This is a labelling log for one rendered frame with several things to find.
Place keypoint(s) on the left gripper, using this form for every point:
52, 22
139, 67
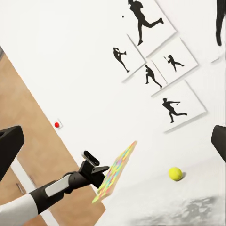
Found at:
89, 174

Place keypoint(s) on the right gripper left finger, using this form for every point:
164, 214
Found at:
11, 141

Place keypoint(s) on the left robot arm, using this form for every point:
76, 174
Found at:
23, 209

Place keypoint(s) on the jigsaw puzzle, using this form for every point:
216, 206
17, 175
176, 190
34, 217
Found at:
106, 188

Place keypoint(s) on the tennis ball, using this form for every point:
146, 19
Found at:
175, 173

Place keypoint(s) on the sliding door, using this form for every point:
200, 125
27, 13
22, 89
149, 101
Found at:
11, 189
43, 156

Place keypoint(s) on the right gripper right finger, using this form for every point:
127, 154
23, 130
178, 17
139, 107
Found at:
218, 139

